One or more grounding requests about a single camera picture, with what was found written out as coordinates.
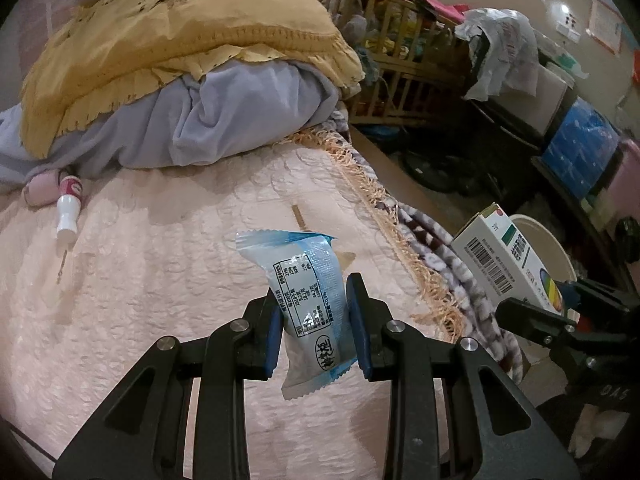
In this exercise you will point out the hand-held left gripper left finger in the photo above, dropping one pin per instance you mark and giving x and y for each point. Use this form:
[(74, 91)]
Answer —
[(272, 340)]

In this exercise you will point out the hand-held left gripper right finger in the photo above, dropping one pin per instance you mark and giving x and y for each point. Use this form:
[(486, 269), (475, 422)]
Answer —
[(357, 330)]

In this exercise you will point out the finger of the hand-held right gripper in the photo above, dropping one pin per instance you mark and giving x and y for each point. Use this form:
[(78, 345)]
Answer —
[(600, 295), (530, 317)]

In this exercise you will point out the blue white snack packet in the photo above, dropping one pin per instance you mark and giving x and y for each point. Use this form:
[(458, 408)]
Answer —
[(310, 280)]

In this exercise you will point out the white bucket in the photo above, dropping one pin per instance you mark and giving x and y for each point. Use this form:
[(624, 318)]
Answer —
[(545, 250)]

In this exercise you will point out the white medicine box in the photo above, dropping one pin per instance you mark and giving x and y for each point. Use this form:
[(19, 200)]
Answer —
[(495, 255)]

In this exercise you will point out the person's right hand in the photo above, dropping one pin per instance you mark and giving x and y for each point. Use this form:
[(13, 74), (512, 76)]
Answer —
[(600, 425)]

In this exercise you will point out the patterned blanket with fringe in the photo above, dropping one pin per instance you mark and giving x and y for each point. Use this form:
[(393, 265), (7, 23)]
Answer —
[(440, 245)]

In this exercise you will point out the wooden stick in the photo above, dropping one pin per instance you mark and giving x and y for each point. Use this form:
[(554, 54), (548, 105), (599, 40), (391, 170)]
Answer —
[(299, 216)]

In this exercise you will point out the pink bin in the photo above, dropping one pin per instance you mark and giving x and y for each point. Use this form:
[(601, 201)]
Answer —
[(629, 165)]

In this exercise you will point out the pink quilted bedspread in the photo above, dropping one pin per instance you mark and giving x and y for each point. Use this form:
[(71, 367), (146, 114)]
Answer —
[(150, 285)]

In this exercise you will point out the blue storage box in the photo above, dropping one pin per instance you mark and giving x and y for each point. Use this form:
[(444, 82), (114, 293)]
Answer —
[(580, 145)]

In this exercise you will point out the black cabinet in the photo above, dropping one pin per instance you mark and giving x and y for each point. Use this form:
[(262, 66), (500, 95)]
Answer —
[(505, 120)]

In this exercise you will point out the white carton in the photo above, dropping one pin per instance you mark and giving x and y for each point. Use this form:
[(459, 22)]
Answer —
[(547, 92)]

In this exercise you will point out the lavender blanket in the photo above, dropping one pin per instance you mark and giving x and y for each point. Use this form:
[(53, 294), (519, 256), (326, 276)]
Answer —
[(225, 110)]

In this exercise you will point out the small white bottle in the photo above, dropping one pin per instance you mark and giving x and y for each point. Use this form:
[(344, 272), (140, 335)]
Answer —
[(66, 210)]

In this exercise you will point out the wooden crib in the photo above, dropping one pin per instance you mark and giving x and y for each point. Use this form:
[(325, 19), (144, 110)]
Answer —
[(400, 85)]

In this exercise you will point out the white crumpled cloth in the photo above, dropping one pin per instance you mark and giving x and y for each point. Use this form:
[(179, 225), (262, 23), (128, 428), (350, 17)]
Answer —
[(500, 45)]

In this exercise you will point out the pink round object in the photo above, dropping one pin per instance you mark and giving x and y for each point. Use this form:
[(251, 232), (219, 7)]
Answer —
[(42, 187)]

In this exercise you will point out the yellow fringed blanket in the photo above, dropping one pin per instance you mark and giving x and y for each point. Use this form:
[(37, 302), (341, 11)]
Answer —
[(175, 35)]

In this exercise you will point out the wooden bed frame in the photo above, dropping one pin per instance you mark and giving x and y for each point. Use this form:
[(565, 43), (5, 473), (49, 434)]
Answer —
[(385, 160)]

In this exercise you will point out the wall switch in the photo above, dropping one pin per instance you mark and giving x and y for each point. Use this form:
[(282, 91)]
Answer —
[(569, 30)]

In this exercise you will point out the wall poster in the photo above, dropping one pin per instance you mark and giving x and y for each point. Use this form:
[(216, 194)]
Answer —
[(605, 25)]

